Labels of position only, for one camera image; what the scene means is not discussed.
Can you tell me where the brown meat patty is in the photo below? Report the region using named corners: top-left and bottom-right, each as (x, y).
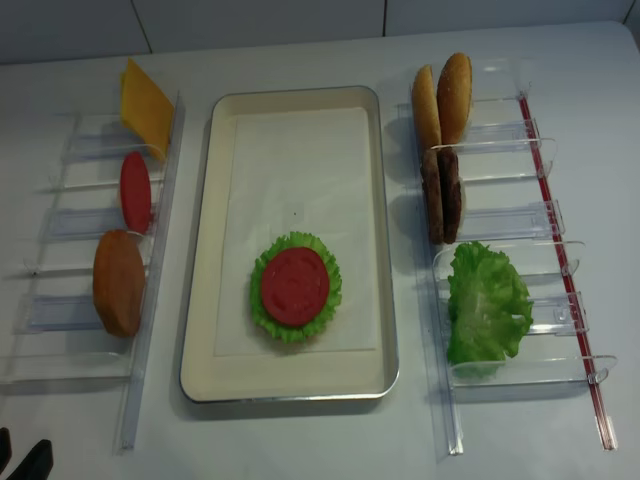
top-left (421, 149), bottom-right (444, 245)
top-left (437, 147), bottom-right (462, 244)

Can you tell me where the tan bun half right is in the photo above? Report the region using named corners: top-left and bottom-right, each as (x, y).
top-left (436, 52), bottom-right (472, 145)

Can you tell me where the tan bun half left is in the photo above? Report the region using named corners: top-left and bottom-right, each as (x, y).
top-left (411, 64), bottom-right (441, 149)

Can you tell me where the tan bun half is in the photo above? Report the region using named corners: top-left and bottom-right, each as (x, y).
top-left (411, 64), bottom-right (441, 149)
top-left (436, 52), bottom-right (472, 145)

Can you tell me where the red tomato slice in rack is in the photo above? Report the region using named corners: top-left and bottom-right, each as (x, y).
top-left (119, 151), bottom-right (152, 235)

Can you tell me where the clear acrylic left rack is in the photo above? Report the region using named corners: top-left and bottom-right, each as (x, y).
top-left (1, 95), bottom-right (185, 452)

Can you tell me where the clear acrylic right rack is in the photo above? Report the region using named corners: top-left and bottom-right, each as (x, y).
top-left (392, 58), bottom-right (617, 455)

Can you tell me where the cream metal tray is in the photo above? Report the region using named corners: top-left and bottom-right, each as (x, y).
top-left (180, 86), bottom-right (399, 403)

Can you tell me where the white paper tray liner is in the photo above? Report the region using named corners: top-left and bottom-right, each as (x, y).
top-left (215, 107), bottom-right (380, 355)

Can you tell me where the clear acrylic rack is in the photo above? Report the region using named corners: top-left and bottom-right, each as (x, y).
top-left (1, 95), bottom-right (185, 452)
top-left (392, 58), bottom-right (617, 455)

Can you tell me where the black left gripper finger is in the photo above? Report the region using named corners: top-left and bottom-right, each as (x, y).
top-left (0, 427), bottom-right (11, 469)

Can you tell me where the orange bun slice in rack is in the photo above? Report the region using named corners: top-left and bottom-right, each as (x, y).
top-left (93, 230), bottom-right (146, 338)

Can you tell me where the yellow cheese slice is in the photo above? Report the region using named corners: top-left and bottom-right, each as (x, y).
top-left (120, 58), bottom-right (174, 163)

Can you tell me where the red tomato slice on tray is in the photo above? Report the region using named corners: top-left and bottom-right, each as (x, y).
top-left (260, 247), bottom-right (330, 327)

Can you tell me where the green lettuce leaf on tray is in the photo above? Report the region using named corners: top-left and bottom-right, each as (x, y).
top-left (249, 231), bottom-right (342, 343)

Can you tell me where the green lettuce leaf in rack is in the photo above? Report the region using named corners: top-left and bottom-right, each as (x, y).
top-left (447, 241), bottom-right (533, 365)

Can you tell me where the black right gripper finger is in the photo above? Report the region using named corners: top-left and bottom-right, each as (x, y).
top-left (7, 439), bottom-right (53, 480)

